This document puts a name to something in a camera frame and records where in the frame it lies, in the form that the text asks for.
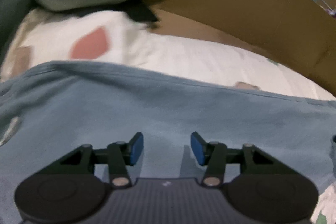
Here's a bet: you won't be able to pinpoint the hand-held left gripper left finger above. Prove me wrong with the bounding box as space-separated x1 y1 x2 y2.
60 132 144 188

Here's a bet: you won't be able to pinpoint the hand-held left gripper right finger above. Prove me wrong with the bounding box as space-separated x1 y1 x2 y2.
191 132 276 188

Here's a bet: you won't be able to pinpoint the light blue denim jeans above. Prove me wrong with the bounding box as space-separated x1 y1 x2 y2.
0 61 336 224

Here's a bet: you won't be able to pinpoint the bear print cream blanket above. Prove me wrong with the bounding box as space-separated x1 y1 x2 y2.
0 7 336 224

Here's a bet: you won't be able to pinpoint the small black cloth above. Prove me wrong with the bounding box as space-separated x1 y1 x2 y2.
79 0 160 24

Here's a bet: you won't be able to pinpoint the brown cardboard sheet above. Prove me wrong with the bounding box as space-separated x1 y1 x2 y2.
108 0 336 98

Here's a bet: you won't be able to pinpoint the dark grey pillow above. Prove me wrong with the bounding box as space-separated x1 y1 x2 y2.
0 0 34 62

